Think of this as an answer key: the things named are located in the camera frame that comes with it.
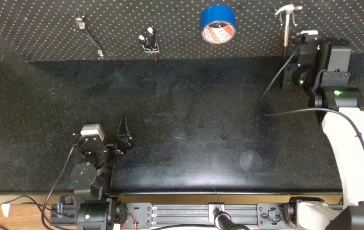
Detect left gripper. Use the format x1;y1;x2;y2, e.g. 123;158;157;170
105;115;134;157

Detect black cable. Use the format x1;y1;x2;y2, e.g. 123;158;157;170
40;145;76;230
258;44;364;208

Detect wrench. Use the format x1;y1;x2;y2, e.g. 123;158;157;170
75;17;105;59

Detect roll of blue tape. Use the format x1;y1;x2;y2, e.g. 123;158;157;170
200;4;237;45

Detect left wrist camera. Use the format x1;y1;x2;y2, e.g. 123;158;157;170
79;123;105;142

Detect black and white pliers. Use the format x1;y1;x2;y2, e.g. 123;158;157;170
138;26;160;61

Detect mounting rail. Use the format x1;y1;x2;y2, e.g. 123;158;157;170
50;195;344;230

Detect black pegboard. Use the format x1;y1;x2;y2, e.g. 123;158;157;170
0;0;364;63

